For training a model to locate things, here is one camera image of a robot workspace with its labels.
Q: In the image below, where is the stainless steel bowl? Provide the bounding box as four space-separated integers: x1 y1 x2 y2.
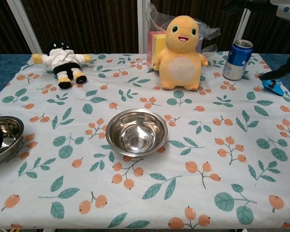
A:
0 116 25 166
105 108 168 158

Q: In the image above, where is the blue snack packet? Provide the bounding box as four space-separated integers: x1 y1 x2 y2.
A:
257 72 286 97

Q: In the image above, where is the blue silver drink can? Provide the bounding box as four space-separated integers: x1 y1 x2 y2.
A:
222 39 254 81

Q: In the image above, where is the clear plastic bag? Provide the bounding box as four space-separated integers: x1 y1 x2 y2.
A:
146 2 222 73

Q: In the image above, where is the black white plush doll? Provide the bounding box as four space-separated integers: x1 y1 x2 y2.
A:
31 40 92 89

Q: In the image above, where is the yellow plush dinosaur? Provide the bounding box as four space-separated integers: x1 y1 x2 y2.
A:
152 15 208 91

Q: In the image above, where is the floral print tablecloth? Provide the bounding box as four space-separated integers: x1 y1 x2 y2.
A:
0 52 290 230

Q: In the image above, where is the yellow foam block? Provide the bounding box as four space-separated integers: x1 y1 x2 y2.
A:
152 33 167 71

